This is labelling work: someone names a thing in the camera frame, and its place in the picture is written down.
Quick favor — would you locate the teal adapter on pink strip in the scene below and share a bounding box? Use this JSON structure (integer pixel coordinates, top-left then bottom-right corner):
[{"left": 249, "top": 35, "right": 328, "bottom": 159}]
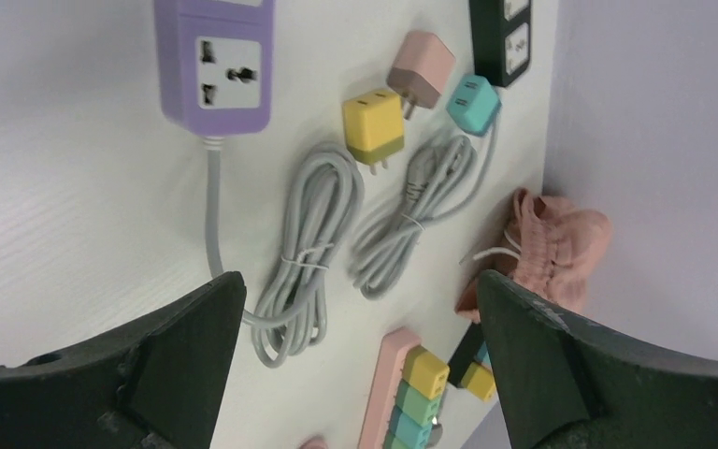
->
[{"left": 387, "top": 406, "right": 433, "bottom": 449}]

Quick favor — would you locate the pink cloth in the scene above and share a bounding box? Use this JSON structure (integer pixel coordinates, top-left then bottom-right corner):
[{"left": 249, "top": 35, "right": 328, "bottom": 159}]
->
[{"left": 471, "top": 188, "right": 613, "bottom": 314}]

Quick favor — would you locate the purple power strip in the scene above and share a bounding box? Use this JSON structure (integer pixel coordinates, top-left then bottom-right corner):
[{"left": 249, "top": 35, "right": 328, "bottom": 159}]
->
[{"left": 152, "top": 0, "right": 276, "bottom": 138}]

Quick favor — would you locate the pink power strip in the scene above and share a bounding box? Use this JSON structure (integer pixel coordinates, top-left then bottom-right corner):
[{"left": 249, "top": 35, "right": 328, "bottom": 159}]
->
[{"left": 357, "top": 326, "right": 422, "bottom": 449}]

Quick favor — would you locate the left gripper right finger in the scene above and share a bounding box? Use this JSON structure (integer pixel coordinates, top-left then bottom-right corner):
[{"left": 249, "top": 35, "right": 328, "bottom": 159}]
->
[{"left": 477, "top": 270, "right": 718, "bottom": 448}]

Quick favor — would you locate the grey cable bundle centre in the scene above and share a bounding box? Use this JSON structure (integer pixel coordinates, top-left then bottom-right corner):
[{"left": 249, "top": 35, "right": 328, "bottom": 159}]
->
[{"left": 200, "top": 136, "right": 366, "bottom": 369}]

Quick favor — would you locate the green adapter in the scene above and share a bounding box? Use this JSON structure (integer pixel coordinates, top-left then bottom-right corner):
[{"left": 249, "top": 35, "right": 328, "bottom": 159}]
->
[
  {"left": 382, "top": 433, "right": 409, "bottom": 449},
  {"left": 395, "top": 381, "right": 442, "bottom": 426}
]

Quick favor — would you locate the yellow adapter on pink strip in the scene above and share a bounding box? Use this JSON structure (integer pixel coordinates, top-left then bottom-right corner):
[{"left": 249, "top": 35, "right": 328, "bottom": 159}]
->
[{"left": 402, "top": 345, "right": 450, "bottom": 399}]

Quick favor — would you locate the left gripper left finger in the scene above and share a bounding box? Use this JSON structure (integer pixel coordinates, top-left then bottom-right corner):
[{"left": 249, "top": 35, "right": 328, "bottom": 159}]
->
[{"left": 0, "top": 272, "right": 247, "bottom": 448}]

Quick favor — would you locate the teal plug adapter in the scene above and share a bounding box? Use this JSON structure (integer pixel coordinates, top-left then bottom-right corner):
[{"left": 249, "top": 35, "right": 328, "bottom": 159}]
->
[{"left": 446, "top": 74, "right": 502, "bottom": 137}]

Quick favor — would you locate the black power strip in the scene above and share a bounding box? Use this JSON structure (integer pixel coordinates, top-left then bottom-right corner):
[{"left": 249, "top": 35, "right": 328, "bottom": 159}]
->
[
  {"left": 448, "top": 324, "right": 485, "bottom": 388},
  {"left": 468, "top": 0, "right": 532, "bottom": 88}
]

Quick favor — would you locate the grey cable of left strip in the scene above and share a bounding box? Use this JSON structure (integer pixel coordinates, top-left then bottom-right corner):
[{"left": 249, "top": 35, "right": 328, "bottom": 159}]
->
[{"left": 347, "top": 121, "right": 501, "bottom": 302}]

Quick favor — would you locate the yellow adapter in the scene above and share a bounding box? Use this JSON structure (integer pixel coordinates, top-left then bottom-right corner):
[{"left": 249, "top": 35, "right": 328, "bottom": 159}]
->
[
  {"left": 459, "top": 362, "right": 496, "bottom": 402},
  {"left": 402, "top": 345, "right": 450, "bottom": 399},
  {"left": 341, "top": 88, "right": 405, "bottom": 175}
]

